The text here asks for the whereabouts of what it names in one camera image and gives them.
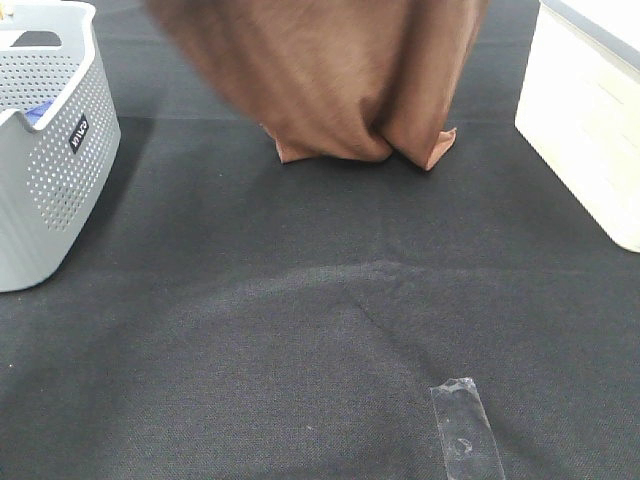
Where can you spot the brown towel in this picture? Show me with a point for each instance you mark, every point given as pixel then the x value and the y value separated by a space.
pixel 356 80

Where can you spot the black tablecloth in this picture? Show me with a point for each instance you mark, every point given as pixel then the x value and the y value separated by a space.
pixel 225 316

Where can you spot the clear tape strip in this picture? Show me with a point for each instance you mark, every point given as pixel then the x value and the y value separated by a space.
pixel 468 444

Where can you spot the grey perforated laundry basket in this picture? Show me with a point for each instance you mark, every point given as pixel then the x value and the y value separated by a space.
pixel 52 173

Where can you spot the white plastic storage box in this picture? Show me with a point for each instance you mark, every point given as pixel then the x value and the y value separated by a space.
pixel 579 107

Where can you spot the blue cloth in basket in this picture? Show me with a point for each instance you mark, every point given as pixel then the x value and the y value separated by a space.
pixel 34 114

